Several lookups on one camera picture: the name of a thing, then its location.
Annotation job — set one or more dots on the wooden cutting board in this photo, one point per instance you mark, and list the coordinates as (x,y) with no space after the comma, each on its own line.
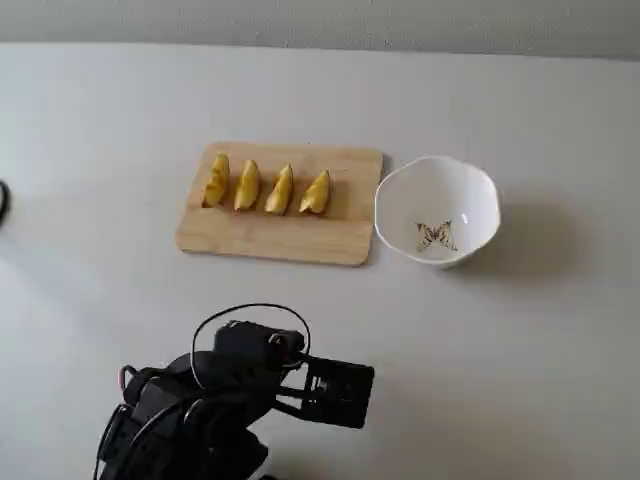
(280,237)

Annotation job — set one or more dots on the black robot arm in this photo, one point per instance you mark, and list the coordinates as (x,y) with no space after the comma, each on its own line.
(160,400)

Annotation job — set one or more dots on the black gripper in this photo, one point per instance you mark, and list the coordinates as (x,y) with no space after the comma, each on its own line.
(280,376)

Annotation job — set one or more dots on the apple slice with dark streaks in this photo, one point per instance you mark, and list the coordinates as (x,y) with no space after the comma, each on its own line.
(217,182)

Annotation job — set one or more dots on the yellow apple slice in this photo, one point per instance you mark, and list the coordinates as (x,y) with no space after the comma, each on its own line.
(315,195)
(246,187)
(280,192)

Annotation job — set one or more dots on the white bowl with butterfly print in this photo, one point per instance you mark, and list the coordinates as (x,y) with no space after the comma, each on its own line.
(440,200)

